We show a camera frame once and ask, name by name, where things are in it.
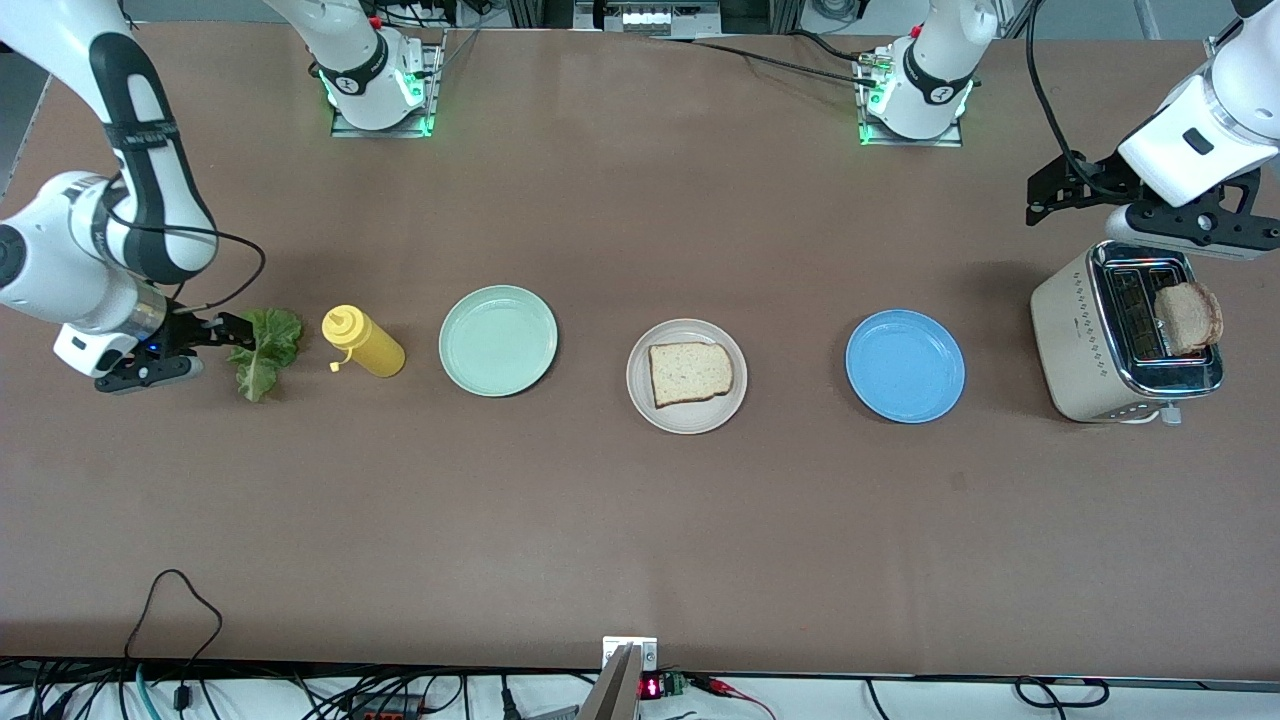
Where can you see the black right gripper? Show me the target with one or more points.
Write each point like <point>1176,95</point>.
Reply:
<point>183,331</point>

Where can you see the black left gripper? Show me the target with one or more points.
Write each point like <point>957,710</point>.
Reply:
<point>1096,182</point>

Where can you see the green lettuce leaf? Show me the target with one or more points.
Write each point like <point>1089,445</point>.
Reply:
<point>265,345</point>

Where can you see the yellow squeeze mustard bottle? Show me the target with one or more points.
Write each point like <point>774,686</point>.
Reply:
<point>370,345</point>

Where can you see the brown-crust bread slice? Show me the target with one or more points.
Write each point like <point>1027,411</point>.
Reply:
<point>1190,318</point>
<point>690,375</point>

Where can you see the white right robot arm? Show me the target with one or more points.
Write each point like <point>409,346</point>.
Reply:
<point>60,260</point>

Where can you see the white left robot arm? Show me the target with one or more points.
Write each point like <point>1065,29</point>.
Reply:
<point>940,60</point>

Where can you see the blue plate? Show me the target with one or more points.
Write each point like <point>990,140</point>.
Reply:
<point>905,366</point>

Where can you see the pale green plate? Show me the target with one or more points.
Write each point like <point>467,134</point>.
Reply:
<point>498,340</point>

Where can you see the beige plate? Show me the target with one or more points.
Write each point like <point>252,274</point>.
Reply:
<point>690,422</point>

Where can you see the beige chrome toaster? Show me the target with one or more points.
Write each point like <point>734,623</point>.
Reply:
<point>1075,340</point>

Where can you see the red black power strip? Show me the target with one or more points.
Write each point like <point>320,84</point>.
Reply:
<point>385,714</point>

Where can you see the grey control box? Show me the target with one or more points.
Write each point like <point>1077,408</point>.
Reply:
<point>645,18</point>

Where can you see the small red display module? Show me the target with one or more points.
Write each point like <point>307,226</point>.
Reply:
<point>652,688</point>

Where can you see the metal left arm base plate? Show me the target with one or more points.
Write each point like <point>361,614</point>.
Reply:
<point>950,140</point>

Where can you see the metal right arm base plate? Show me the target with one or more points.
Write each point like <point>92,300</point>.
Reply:
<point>345,128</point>

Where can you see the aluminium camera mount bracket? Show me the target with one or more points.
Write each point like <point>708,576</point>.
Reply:
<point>625,690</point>

